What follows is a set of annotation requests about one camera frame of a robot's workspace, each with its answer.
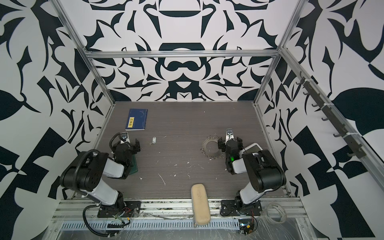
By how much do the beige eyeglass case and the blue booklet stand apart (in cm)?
54

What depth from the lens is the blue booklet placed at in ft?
3.50

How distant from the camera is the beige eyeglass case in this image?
27.6 inches
